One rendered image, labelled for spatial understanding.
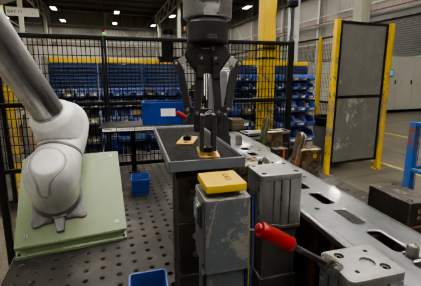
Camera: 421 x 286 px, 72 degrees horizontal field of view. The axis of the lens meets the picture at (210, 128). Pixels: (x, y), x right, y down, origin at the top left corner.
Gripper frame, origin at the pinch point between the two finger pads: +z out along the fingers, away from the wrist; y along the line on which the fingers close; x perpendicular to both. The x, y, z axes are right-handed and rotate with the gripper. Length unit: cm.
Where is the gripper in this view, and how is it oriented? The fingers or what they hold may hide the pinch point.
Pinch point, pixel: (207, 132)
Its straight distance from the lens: 56.6
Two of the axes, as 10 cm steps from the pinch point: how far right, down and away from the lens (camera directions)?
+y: 9.9, -0.2, 1.2
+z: 0.0, 9.8, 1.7
